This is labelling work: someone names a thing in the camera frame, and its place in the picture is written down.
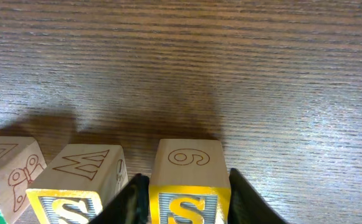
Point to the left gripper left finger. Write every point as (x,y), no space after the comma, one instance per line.
(130,206)

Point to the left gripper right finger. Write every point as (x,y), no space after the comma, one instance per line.
(247,206)

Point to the yellow S block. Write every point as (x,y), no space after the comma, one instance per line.
(189,182)
(78,183)

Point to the green R block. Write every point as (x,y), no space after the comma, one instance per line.
(21,161)

